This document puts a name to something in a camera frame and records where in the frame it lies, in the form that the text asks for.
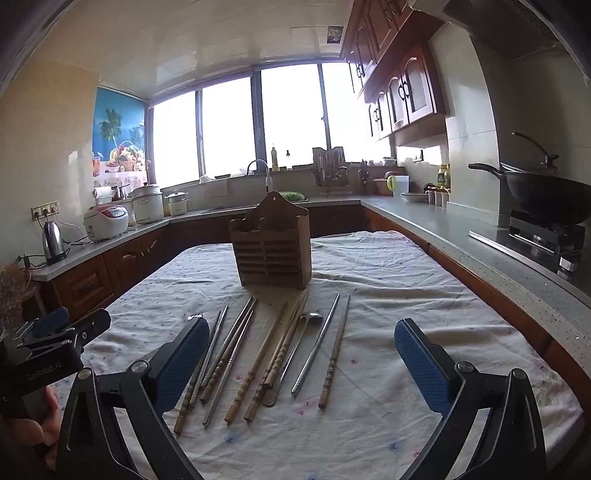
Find steel electric kettle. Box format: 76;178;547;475
42;220;70;265

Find range hood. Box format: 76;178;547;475
443;0;568;58

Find black wok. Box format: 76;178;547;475
468;131;591;225

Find brown chair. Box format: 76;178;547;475
0;263;42;324

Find small white pot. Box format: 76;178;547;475
165;190;192;217

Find white floral tablecloth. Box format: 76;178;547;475
46;231;585;480

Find tropical fruit print blind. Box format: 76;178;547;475
92;88;147;175

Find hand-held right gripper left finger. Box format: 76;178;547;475
55;316;211;480

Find wooden utensil holder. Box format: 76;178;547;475
229;191;313;291

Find gas stove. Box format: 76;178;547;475
508;210;587;278

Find metal chopstick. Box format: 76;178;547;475
291;294;341;398
188;305;230;407
199;296;257;404
202;307;256;428

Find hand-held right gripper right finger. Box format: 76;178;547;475
393;318;548;480

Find kitchen window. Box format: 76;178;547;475
148;62;398;188

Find white rice cooker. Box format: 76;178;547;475
83;204;130;242

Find wall power socket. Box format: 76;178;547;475
31;200;62;220

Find wooden chopstick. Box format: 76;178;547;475
173;351;208;435
243;290;310;422
318;294;351;409
224;302;288;424
261;293;309;391

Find person's left hand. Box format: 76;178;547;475
18;387;63;472

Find dish rack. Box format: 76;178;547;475
311;146;352;189

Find white slow cooker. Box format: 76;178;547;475
130;183;165;225

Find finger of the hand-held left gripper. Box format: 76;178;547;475
18;307;71;341
14;308;112;355

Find wooden wall cabinets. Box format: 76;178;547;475
340;0;446;141

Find kitchen faucet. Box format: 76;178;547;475
246;159;272;195

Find metal spoon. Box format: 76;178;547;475
263;311;324;408

